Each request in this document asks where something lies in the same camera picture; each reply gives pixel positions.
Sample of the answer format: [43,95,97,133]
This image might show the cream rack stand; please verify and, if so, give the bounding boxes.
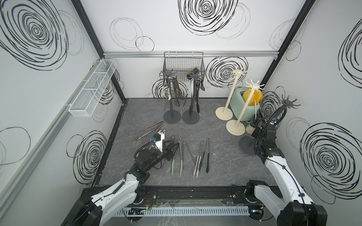
[226,80,264,136]
[215,69,245,121]

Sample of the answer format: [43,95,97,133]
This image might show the cream rack stand front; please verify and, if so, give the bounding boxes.
[226,80,264,136]

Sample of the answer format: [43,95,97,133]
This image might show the dark grey rack stand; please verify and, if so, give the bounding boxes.
[163,71,181,124]
[239,97,298,155]
[181,67,202,125]

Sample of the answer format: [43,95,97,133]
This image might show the black wire basket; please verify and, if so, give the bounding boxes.
[163,51,206,83]

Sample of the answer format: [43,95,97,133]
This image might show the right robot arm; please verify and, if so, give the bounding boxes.
[244,120,328,226]

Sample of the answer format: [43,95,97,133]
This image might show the white handled steel tongs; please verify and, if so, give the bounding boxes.
[167,77,172,101]

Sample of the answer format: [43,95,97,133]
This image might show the cream tipped tongs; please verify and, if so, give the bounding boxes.
[193,141,204,177]

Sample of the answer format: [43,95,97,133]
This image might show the cream rack stand rear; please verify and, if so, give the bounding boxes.
[215,69,245,121]

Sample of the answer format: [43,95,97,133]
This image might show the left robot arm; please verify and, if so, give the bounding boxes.
[62,131,180,226]

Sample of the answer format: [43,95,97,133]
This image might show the white wire shelf basket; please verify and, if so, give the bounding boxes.
[68,59,117,117]

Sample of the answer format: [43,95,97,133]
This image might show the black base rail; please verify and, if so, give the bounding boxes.
[80,186,307,204]

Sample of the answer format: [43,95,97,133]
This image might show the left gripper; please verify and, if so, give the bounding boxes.
[144,139,178,172]

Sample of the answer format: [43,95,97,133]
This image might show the black silicone tongs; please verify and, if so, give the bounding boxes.
[172,76,180,107]

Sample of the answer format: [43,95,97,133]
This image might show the slim black tongs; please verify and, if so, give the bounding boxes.
[206,138,210,173]

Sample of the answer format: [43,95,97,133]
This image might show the black ring tongs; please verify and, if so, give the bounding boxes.
[187,67,200,117]

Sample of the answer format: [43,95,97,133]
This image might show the green tipped tongs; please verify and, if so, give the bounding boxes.
[171,137,184,176]

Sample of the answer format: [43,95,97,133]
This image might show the grey cable duct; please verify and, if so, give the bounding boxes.
[115,206,250,218]

